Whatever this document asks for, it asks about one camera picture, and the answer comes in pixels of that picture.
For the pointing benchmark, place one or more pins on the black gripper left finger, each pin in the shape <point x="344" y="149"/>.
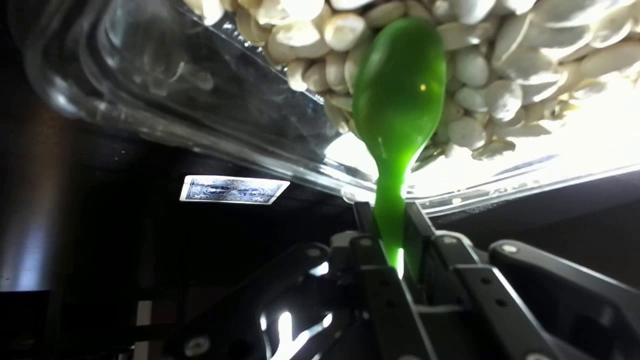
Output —
<point x="320" y="293"/>

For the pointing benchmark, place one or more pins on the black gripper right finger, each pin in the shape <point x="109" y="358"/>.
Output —
<point x="521" y="293"/>

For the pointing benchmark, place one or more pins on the green plastic spoon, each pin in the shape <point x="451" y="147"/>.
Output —
<point x="401" y="100"/>

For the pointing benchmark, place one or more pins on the playing card front right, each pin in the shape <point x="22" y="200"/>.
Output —
<point x="232" y="191"/>

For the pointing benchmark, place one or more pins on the white beans pile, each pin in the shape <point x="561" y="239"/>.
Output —
<point x="507" y="72"/>

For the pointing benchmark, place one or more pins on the transparent plastic container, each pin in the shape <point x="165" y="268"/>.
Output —
<point x="200" y="86"/>

